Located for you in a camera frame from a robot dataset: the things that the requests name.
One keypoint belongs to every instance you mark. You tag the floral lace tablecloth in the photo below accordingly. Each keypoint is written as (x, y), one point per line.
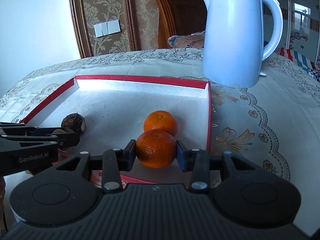
(274, 124)

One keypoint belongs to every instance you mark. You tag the white wall switch panel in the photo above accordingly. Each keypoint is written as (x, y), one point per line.
(107, 28)

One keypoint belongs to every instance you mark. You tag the wooden bed headboard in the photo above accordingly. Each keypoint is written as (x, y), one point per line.
(179, 17)

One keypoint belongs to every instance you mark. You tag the brown kiwi fruit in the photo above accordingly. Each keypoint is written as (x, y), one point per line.
(58, 131)

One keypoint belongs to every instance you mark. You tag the sliding wardrobe doors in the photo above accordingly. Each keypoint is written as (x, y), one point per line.
(301, 27)

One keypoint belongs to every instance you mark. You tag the striped colourful bedding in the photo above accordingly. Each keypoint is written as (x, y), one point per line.
(300, 60)

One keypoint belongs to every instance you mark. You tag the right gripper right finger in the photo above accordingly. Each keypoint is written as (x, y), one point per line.
(195, 161)

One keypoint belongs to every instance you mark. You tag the orange mandarin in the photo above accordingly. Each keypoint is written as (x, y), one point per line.
(156, 149)
(162, 120)

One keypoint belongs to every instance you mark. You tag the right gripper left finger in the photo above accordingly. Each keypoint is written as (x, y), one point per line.
(114, 161)

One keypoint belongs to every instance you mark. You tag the white electric kettle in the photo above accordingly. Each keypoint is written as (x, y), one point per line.
(240, 35)

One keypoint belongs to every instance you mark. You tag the red shallow cardboard tray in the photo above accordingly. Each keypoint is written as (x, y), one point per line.
(115, 107)

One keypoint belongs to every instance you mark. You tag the floral pillow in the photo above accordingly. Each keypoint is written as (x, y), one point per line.
(195, 40)

